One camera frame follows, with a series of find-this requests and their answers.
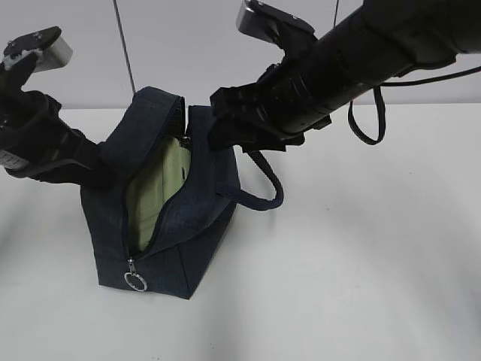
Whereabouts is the green lid lunch box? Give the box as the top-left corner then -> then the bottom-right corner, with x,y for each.
126,136 -> 191,253

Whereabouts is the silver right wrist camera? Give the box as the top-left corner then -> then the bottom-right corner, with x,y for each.
236,0 -> 315,44

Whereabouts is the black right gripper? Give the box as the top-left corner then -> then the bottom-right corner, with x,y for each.
207,64 -> 332,152

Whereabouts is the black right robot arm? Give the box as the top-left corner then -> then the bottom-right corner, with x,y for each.
208,1 -> 480,152

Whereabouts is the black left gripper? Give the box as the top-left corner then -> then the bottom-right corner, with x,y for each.
1,91 -> 115,190

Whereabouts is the navy blue lunch bag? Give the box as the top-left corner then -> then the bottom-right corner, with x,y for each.
80,86 -> 284,299

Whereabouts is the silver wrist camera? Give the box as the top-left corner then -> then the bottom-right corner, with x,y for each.
2,26 -> 73,72
236,0 -> 315,44

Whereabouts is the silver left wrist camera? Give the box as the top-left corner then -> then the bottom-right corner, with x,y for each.
2,26 -> 73,72

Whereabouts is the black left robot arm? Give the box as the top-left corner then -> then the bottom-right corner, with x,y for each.
1,54 -> 115,190

